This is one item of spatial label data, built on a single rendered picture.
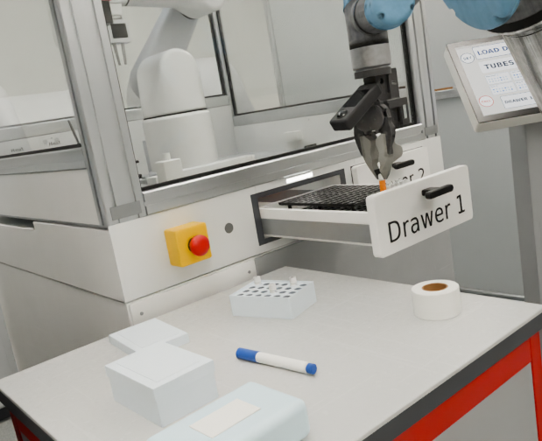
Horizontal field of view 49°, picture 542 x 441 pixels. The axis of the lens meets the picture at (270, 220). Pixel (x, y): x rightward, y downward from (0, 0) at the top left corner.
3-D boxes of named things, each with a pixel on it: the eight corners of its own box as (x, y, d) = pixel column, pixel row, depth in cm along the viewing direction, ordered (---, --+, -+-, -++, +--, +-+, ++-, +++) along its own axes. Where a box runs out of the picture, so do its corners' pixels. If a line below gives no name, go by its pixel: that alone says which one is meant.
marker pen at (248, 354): (319, 372, 77) (317, 360, 77) (311, 377, 76) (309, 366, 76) (243, 355, 87) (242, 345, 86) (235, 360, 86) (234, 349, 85)
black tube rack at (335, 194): (415, 214, 124) (411, 184, 123) (359, 236, 113) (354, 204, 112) (338, 212, 141) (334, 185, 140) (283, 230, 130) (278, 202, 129)
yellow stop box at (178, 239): (214, 257, 115) (207, 221, 114) (183, 269, 111) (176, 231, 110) (200, 255, 119) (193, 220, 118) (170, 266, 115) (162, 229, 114)
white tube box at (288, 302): (316, 301, 104) (313, 280, 104) (292, 319, 98) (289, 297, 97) (258, 298, 111) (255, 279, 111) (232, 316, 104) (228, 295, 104)
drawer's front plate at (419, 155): (432, 185, 164) (426, 146, 162) (362, 211, 146) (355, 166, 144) (426, 185, 165) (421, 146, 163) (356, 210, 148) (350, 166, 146)
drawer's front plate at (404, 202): (473, 218, 120) (468, 164, 118) (381, 259, 103) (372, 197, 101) (466, 217, 122) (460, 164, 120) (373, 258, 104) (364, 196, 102)
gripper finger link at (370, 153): (394, 174, 122) (390, 129, 120) (376, 180, 118) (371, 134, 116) (383, 174, 124) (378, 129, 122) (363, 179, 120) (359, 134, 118)
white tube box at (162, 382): (221, 396, 75) (213, 359, 74) (161, 429, 70) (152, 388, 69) (167, 374, 85) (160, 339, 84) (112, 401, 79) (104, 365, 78)
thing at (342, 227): (460, 212, 120) (457, 183, 119) (378, 247, 105) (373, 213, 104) (321, 207, 151) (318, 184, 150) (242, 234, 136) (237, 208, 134)
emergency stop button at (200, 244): (213, 253, 112) (209, 232, 112) (195, 259, 110) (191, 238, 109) (204, 251, 115) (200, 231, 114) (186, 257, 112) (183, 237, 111)
